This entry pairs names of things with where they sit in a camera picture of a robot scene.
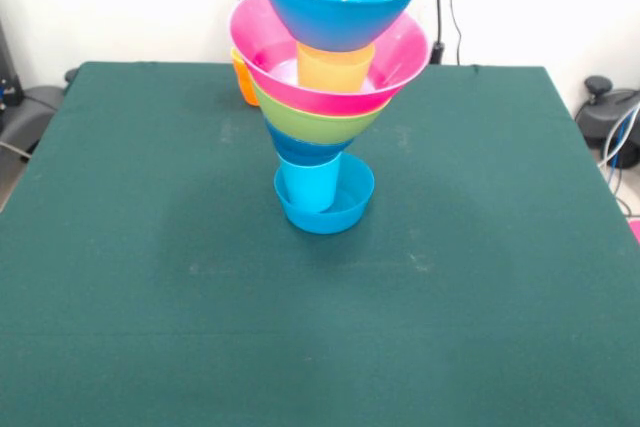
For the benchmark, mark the light blue cup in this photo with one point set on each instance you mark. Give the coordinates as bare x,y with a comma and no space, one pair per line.
310,187

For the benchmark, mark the small dark blue bowl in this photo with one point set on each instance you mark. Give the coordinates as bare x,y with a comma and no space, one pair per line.
307,149

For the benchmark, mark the small ribbed blue bowl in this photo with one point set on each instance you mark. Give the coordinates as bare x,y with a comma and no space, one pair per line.
355,212

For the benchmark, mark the lime green bowl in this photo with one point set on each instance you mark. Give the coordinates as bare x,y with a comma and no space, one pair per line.
320,124

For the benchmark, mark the yellow ribbed cup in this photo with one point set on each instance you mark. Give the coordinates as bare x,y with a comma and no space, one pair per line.
330,72

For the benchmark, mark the large pink bowl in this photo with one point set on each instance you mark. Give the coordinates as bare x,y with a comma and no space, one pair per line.
405,62

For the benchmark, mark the large blue bowl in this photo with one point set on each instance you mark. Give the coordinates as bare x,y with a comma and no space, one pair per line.
325,22

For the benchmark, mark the orange cup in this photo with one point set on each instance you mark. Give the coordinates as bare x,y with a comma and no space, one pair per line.
244,82

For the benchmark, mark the dark green table cloth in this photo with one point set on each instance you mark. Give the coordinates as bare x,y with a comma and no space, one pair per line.
200,297

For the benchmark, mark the black equipment base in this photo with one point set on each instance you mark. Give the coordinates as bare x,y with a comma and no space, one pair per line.
30,107
600,112

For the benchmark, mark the pink cup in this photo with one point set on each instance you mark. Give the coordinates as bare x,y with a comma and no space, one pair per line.
636,232

